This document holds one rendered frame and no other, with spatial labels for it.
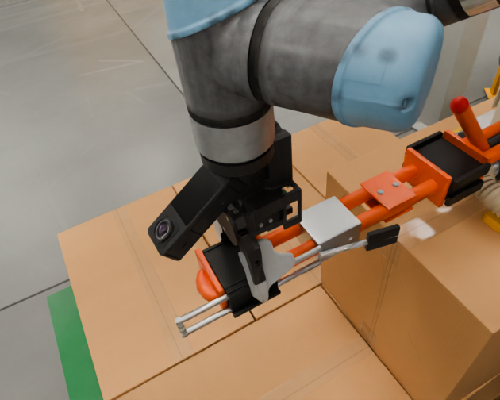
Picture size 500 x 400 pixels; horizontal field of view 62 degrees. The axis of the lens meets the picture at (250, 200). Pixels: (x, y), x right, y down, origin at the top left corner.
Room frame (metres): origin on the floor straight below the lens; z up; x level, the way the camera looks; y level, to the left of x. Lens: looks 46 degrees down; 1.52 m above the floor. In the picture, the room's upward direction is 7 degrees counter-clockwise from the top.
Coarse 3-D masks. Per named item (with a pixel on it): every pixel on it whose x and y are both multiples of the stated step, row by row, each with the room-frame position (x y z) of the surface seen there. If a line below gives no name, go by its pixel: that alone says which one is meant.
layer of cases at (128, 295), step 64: (320, 128) 1.28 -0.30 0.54; (320, 192) 0.94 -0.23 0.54; (64, 256) 0.81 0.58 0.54; (128, 256) 0.78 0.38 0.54; (192, 256) 0.75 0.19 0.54; (128, 320) 0.57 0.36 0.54; (192, 320) 0.54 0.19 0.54; (256, 320) 0.53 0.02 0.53; (320, 320) 0.50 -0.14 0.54; (128, 384) 0.40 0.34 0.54; (192, 384) 0.38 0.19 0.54; (256, 384) 0.36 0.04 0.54; (320, 384) 0.34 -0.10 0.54; (384, 384) 0.33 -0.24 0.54
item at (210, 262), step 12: (228, 240) 0.34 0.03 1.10; (204, 252) 0.33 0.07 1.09; (216, 252) 0.33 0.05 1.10; (228, 252) 0.32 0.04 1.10; (204, 264) 0.31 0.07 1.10; (216, 264) 0.31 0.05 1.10; (228, 264) 0.30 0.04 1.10; (240, 264) 0.30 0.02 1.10; (216, 276) 0.29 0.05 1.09; (228, 276) 0.29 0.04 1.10; (240, 276) 0.28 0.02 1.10; (216, 288) 0.27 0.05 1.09
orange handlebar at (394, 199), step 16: (496, 128) 0.51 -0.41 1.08; (496, 160) 0.45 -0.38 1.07; (384, 176) 0.43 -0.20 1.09; (400, 176) 0.43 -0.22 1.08; (416, 176) 0.44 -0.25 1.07; (352, 192) 0.41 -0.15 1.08; (368, 192) 0.41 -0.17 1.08; (384, 192) 0.40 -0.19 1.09; (400, 192) 0.40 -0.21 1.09; (416, 192) 0.40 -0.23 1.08; (432, 192) 0.40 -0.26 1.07; (352, 208) 0.39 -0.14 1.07; (384, 208) 0.37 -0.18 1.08; (400, 208) 0.38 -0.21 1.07; (368, 224) 0.36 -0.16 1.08; (272, 240) 0.35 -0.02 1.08; (208, 288) 0.28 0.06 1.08
